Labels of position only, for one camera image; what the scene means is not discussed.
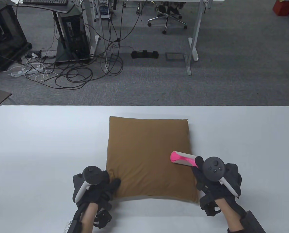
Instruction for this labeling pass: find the white power strip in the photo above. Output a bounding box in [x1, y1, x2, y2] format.
[8, 68, 38, 77]

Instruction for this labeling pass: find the person's right hand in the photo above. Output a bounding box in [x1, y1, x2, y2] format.
[192, 156, 242, 203]

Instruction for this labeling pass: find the pink lint roller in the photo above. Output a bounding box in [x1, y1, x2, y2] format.
[170, 151, 199, 168]

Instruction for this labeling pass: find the brown pillow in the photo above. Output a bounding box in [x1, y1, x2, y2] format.
[106, 116, 199, 204]

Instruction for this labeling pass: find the black white tracking controller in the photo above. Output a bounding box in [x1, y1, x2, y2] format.
[203, 157, 242, 198]
[73, 166, 102, 204]

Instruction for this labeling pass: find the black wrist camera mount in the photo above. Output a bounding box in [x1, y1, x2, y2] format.
[199, 194, 222, 217]
[93, 206, 112, 229]

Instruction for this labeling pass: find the black wrist sensor box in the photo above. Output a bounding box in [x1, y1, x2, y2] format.
[227, 211, 266, 233]
[62, 220, 82, 233]

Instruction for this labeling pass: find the person's left forearm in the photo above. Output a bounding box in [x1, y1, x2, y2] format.
[80, 203, 99, 233]

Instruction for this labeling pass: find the grey floor hatch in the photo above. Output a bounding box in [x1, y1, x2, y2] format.
[165, 52, 185, 62]

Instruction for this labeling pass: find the tangle of black cables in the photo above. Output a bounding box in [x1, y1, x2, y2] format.
[16, 0, 150, 90]

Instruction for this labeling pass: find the white desk frame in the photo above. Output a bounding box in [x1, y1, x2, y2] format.
[80, 0, 110, 73]
[185, 0, 206, 75]

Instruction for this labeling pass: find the black keyboard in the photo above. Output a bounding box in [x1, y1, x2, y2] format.
[22, 0, 69, 6]

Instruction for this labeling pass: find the black glass computer case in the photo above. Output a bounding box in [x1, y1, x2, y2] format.
[0, 3, 33, 71]

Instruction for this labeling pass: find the silver office chair base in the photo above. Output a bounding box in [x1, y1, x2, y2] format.
[147, 1, 188, 34]

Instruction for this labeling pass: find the grey power strip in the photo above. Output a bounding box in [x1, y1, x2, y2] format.
[25, 50, 57, 58]

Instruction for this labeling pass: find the white cable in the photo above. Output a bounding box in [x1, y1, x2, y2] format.
[35, 64, 59, 82]

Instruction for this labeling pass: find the person's left hand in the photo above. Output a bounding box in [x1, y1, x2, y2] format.
[73, 170, 121, 211]

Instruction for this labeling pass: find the dark curved standing desk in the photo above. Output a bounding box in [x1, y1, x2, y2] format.
[8, 0, 91, 66]

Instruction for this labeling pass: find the person's right forearm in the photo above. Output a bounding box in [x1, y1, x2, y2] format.
[214, 197, 266, 233]

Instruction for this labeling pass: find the red box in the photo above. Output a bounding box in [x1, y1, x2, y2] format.
[273, 0, 289, 16]

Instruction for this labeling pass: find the black computer tower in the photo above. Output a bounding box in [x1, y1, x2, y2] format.
[58, 11, 91, 63]

